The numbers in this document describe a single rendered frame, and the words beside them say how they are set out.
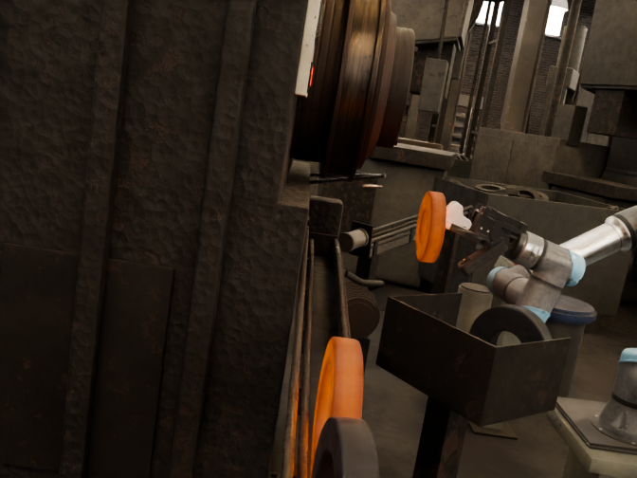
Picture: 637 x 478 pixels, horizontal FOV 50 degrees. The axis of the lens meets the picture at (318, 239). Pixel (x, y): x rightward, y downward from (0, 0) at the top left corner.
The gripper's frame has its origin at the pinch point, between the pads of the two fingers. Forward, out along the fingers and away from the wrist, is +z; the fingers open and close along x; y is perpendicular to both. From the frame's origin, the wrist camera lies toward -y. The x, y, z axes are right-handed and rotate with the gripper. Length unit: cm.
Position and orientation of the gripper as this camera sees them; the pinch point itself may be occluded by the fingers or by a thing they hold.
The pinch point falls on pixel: (432, 218)
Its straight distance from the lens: 152.4
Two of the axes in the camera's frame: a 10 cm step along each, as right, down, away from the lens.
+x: 0.1, 2.0, -9.8
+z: -9.2, -3.9, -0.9
